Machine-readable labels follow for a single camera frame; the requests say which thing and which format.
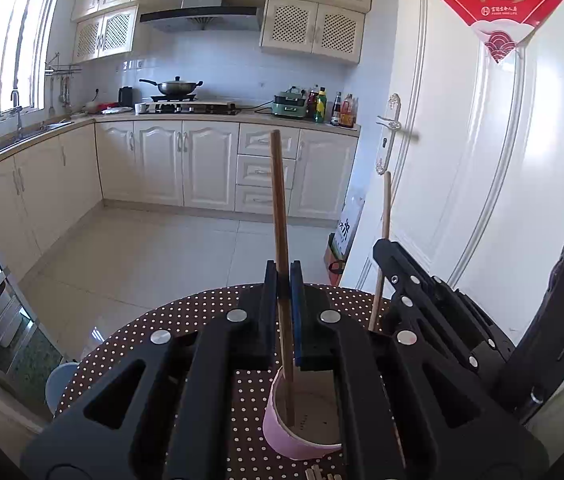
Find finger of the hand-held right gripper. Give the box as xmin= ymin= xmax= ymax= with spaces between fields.
xmin=384 ymin=292 xmax=483 ymax=376
xmin=373 ymin=239 xmax=515 ymax=361

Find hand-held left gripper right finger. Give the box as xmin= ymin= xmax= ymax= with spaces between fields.
xmin=290 ymin=260 xmax=548 ymax=480

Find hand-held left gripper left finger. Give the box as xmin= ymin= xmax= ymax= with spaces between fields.
xmin=21 ymin=260 xmax=281 ymax=480

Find light wooden chopstick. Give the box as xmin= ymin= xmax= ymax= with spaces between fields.
xmin=368 ymin=171 xmax=393 ymax=332

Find dark wooden chopstick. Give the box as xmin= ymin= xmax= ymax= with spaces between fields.
xmin=270 ymin=130 xmax=297 ymax=428

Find pink paper cup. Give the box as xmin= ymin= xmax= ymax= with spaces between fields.
xmin=263 ymin=364 xmax=343 ymax=461

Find cardboard box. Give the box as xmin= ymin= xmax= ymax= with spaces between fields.
xmin=324 ymin=195 xmax=365 ymax=287

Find polka dot round table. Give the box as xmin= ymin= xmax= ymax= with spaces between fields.
xmin=54 ymin=284 xmax=462 ymax=480

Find cream drawer stack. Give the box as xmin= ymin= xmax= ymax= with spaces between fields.
xmin=235 ymin=122 xmax=301 ymax=216

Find white door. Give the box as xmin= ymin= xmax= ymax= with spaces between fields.
xmin=339 ymin=0 xmax=564 ymax=411

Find cream lower cabinets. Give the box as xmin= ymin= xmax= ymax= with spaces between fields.
xmin=0 ymin=120 xmax=361 ymax=273

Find green tabletop cooker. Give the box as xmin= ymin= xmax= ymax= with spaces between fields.
xmin=272 ymin=87 xmax=309 ymax=120

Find pale blue stool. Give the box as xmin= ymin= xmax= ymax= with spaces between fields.
xmin=44 ymin=362 xmax=81 ymax=418

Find gas stove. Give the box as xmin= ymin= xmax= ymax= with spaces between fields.
xmin=138 ymin=100 xmax=241 ymax=116

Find wok with lid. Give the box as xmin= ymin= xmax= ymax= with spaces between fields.
xmin=139 ymin=76 xmax=203 ymax=97

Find wide lattice door cabinet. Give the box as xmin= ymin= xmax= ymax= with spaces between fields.
xmin=260 ymin=0 xmax=366 ymax=65

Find steel sink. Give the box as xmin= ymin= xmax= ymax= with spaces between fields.
xmin=16 ymin=120 xmax=76 ymax=137

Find black range hood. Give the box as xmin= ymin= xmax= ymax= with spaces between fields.
xmin=139 ymin=0 xmax=263 ymax=34

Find chrome faucet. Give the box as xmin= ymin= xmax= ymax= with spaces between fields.
xmin=10 ymin=90 xmax=24 ymax=139

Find small lattice door cabinet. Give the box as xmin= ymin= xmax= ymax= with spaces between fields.
xmin=73 ymin=6 xmax=139 ymax=64

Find silver door handle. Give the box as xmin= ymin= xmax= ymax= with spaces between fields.
xmin=375 ymin=93 xmax=421 ymax=176

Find wall utensil rack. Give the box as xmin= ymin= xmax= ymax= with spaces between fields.
xmin=44 ymin=52 xmax=83 ymax=112

